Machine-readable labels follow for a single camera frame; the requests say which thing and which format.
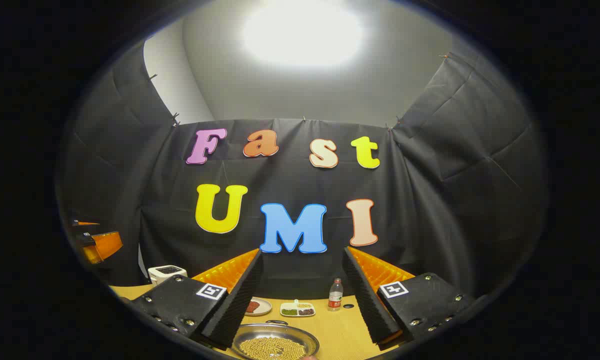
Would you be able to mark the red meat slice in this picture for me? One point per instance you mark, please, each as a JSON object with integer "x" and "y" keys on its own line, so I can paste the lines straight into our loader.
{"x": 253, "y": 307}

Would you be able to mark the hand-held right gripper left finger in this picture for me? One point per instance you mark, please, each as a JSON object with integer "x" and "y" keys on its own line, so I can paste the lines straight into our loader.
{"x": 240, "y": 300}

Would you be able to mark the white divided dish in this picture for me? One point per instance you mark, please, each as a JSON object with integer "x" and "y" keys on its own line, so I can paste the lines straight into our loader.
{"x": 297, "y": 306}

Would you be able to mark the white toaster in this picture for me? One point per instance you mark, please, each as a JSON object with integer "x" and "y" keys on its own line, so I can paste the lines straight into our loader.
{"x": 166, "y": 274}

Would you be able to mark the plastic bottle with red label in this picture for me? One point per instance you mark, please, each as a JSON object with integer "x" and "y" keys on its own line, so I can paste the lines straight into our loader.
{"x": 335, "y": 297}

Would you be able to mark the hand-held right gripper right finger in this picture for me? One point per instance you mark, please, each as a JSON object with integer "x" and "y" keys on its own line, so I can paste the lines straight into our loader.
{"x": 367, "y": 300}

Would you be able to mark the pile of green beans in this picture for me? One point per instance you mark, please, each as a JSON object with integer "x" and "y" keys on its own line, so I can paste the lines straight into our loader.
{"x": 289, "y": 312}

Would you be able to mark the pile of dark red beans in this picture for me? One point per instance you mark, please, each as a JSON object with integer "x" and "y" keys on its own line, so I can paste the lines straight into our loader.
{"x": 306, "y": 312}

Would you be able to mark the stainless steel pot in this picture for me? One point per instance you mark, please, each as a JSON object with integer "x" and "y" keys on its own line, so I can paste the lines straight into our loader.
{"x": 280, "y": 331}

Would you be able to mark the ceiling light panel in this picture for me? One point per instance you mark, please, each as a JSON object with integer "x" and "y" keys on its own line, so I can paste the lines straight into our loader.
{"x": 302, "y": 32}

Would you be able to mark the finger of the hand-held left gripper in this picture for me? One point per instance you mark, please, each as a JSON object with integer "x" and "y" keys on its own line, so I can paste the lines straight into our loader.
{"x": 105, "y": 246}
{"x": 82, "y": 223}

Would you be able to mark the black backdrop cloth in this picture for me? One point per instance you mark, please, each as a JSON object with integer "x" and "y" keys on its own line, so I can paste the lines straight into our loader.
{"x": 300, "y": 270}

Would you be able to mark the pile of soybeans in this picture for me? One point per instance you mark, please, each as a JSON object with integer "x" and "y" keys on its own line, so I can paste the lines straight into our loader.
{"x": 272, "y": 349}

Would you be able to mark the white round plate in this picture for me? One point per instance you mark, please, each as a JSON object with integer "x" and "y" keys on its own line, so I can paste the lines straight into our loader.
{"x": 265, "y": 306}

